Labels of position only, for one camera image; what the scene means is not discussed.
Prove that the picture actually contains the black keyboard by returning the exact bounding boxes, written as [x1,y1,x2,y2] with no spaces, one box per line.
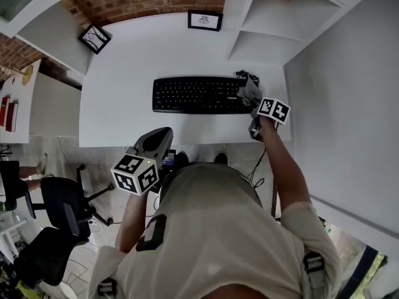
[151,76,256,115]

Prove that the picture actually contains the black mesh office chair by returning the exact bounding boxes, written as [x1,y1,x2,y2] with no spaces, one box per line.
[14,225,91,289]

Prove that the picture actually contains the white side cabinet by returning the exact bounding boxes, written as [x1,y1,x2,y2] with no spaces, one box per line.
[0,59,84,145]

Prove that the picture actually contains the beige t-shirt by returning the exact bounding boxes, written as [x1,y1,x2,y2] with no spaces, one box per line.
[87,162,344,299]

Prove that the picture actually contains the dark-framed window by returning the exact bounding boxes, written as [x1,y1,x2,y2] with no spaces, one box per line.
[320,219,390,299]

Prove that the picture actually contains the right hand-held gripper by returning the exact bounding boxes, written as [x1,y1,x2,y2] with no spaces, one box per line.
[248,97,291,141]

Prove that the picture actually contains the white desk with hutch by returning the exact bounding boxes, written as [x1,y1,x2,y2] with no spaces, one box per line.
[0,0,349,77]

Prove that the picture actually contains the black device with screen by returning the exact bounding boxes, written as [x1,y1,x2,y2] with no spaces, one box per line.
[161,149,177,168]

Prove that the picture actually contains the person's right forearm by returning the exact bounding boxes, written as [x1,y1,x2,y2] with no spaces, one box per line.
[259,116,312,227]

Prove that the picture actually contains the red book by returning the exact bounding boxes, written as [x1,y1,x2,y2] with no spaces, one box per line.
[5,102,19,133]
[0,97,11,127]

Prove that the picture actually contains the black USB cable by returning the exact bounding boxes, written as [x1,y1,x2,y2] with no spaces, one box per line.
[234,70,260,85]

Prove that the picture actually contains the wooden jewellery stand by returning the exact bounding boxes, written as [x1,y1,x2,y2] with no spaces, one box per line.
[0,64,34,85]

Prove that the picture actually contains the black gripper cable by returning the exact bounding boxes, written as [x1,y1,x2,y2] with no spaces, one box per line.
[248,148,267,188]

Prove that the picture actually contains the black office chair grey armrests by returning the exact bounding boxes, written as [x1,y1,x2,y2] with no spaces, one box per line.
[24,163,115,239]

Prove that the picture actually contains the black frame tree picture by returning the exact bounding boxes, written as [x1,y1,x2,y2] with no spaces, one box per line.
[77,23,112,55]

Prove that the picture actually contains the grey cloth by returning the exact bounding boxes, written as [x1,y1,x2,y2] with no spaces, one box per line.
[238,78,263,107]

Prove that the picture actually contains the person's left forearm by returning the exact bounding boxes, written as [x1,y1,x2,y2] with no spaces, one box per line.
[115,191,150,254]

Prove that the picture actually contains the black frame small drawing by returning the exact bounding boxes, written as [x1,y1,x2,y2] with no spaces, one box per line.
[187,9,224,32]

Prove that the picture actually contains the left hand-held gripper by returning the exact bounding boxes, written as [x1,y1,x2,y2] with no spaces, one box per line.
[110,126,174,196]

